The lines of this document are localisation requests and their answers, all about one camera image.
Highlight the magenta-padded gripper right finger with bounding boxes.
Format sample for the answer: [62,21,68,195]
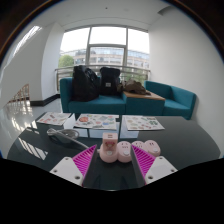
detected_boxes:
[129,144,178,188]

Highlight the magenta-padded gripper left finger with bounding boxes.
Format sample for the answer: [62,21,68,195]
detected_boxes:
[49,144,101,189]

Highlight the pink bear-print charger block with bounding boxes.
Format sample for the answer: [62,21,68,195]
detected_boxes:
[101,132,120,158]

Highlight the pink power strip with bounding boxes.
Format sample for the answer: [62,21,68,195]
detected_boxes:
[98,139,162,164]

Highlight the wood-topped teal side table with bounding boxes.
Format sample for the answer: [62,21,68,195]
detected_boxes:
[121,90,166,117]

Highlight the teal armchair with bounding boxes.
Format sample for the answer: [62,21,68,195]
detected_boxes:
[143,80,198,121]

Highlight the teal two-seat sofa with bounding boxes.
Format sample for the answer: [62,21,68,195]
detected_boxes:
[59,76,128,115]

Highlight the brown jacket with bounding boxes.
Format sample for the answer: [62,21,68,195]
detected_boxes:
[119,78,152,96]

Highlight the row of wooden chairs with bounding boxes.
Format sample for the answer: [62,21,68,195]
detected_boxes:
[5,83,32,107]

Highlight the large black backpack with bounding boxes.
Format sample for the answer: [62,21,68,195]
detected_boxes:
[72,65,101,103]

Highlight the metal window railing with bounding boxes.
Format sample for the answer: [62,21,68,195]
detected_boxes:
[54,64,152,94]

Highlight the small black backpack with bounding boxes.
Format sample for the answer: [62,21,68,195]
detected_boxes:
[99,66,122,97]

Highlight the grey power strip cable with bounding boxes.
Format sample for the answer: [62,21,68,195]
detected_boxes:
[46,127,101,151]

